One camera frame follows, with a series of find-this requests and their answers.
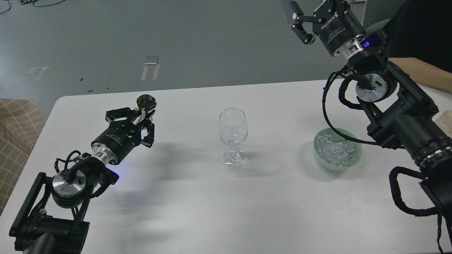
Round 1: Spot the light wooden block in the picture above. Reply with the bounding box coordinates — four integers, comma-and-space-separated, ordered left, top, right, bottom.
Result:
434, 110, 452, 138

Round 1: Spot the black floor cable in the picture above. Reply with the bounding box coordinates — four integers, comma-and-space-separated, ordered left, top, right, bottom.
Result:
0, 0, 67, 14

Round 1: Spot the beige checked cushion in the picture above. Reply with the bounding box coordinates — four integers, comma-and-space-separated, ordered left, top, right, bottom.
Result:
0, 98, 45, 213

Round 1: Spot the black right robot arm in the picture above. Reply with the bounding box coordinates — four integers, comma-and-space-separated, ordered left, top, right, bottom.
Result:
286, 0, 452, 241

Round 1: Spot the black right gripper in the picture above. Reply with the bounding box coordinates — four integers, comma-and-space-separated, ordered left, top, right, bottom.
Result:
289, 0, 366, 56

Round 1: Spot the pile of ice cubes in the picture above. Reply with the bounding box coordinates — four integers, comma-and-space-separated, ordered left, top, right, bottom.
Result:
314, 134, 357, 168

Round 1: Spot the clear wine glass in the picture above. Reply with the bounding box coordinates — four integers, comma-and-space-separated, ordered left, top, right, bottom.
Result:
218, 108, 249, 169

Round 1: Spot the green bowl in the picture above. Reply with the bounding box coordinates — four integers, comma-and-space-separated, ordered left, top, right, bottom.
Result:
313, 128, 363, 171

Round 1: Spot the seated person in black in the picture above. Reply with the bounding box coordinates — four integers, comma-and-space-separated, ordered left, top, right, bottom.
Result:
384, 0, 452, 90

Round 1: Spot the steel double jigger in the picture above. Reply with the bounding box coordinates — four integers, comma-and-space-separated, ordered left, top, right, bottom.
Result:
137, 94, 157, 118

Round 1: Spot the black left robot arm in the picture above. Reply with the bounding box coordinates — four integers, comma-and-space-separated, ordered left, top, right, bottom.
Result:
9, 103, 156, 254

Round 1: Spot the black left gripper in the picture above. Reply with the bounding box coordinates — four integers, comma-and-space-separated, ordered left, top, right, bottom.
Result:
91, 107, 155, 165

